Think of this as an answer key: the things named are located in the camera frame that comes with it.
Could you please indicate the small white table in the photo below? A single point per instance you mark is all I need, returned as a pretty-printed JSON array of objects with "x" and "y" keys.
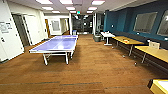
[{"x": 107, "y": 34}]

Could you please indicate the blue ping pong table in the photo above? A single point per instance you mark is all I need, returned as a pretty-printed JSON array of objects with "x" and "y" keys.
[{"x": 56, "y": 43}]

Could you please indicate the ceiling light panel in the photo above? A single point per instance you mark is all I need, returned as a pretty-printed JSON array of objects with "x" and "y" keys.
[
  {"x": 66, "y": 1},
  {"x": 98, "y": 2},
  {"x": 43, "y": 1}
]

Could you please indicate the dark framed wall window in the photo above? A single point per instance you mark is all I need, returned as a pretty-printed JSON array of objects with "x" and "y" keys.
[
  {"x": 163, "y": 23},
  {"x": 145, "y": 22}
]

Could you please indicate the green exit sign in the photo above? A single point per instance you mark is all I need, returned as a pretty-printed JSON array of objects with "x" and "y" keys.
[{"x": 78, "y": 12}]

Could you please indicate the brown wooden door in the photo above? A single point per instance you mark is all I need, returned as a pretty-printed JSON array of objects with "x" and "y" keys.
[{"x": 47, "y": 28}]

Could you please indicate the white door with notices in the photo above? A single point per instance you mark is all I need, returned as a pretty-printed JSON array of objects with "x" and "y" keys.
[{"x": 10, "y": 43}]

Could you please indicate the grey waste bin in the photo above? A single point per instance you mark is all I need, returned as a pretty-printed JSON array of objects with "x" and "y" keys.
[{"x": 97, "y": 38}]

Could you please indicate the long wooden bench table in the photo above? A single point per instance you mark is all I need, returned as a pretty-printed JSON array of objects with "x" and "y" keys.
[
  {"x": 128, "y": 40},
  {"x": 153, "y": 53}
]

